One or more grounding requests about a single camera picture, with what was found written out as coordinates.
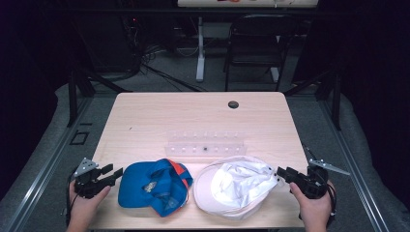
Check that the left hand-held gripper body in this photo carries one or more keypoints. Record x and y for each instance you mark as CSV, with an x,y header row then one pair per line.
x,y
88,183

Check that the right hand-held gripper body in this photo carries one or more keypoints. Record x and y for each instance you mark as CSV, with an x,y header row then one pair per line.
x,y
312,185

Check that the blue cap with orange stripe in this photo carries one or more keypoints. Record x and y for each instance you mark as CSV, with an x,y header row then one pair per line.
x,y
141,190

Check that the white cap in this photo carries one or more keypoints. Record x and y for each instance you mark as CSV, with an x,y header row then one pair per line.
x,y
232,190

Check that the person's left hand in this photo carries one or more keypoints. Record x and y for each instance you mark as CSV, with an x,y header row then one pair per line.
x,y
84,206

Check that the person's right hand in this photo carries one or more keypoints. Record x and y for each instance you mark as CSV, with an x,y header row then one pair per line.
x,y
314,209

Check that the black metal stand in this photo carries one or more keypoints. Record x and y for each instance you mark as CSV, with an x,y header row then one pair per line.
x,y
336,100
73,96

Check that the clear acrylic rack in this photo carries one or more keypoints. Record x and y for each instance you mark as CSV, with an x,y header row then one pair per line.
x,y
206,149

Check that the black table grommet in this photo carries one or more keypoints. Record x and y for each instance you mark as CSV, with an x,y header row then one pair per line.
x,y
233,104

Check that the black folding chair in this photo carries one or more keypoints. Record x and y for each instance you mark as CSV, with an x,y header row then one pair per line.
x,y
257,48

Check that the white desk leg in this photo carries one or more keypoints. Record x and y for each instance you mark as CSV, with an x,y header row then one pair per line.
x,y
200,54

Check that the aluminium frame rail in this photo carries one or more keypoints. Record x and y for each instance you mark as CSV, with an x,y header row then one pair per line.
x,y
351,161
48,161

